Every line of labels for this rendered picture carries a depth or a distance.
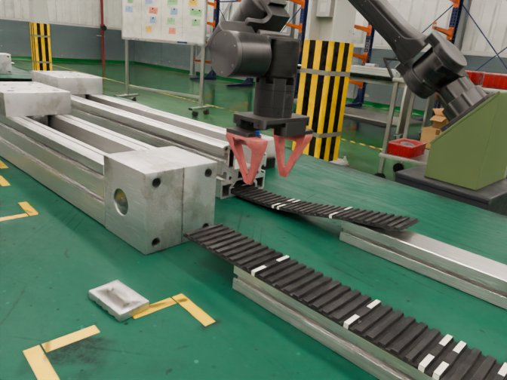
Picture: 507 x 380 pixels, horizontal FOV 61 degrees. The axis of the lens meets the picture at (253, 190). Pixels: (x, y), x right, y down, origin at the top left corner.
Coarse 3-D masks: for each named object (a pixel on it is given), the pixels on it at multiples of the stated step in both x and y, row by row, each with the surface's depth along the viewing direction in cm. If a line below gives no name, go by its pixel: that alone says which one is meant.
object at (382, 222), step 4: (384, 216) 54; (388, 216) 54; (392, 216) 54; (396, 216) 53; (400, 216) 54; (376, 220) 52; (380, 220) 52; (384, 220) 53; (388, 220) 52; (392, 220) 52; (372, 224) 51; (376, 224) 51; (380, 224) 51; (384, 224) 51; (388, 224) 51
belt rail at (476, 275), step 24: (360, 240) 54; (384, 240) 51; (408, 240) 50; (432, 240) 51; (408, 264) 50; (432, 264) 48; (456, 264) 46; (480, 264) 46; (456, 288) 46; (480, 288) 45; (504, 288) 43
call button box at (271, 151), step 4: (260, 136) 84; (264, 136) 86; (268, 136) 86; (268, 140) 83; (272, 140) 84; (268, 144) 84; (272, 144) 85; (268, 148) 84; (272, 148) 85; (268, 152) 84; (272, 152) 85; (268, 156) 85; (272, 156) 86; (268, 160) 85; (272, 160) 86; (268, 164) 85; (272, 164) 86; (264, 168) 85; (268, 168) 86
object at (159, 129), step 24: (72, 96) 100; (96, 96) 104; (96, 120) 91; (120, 120) 84; (144, 120) 79; (168, 120) 85; (192, 120) 83; (168, 144) 74; (192, 144) 69; (216, 144) 65; (216, 192) 67
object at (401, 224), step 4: (404, 216) 53; (408, 216) 53; (396, 220) 52; (400, 220) 52; (404, 220) 52; (408, 220) 52; (412, 220) 52; (416, 220) 52; (392, 224) 50; (396, 224) 51; (400, 224) 50; (404, 224) 50; (408, 224) 51; (412, 224) 51; (388, 228) 50; (392, 228) 50; (396, 228) 49; (400, 228) 49; (404, 228) 50
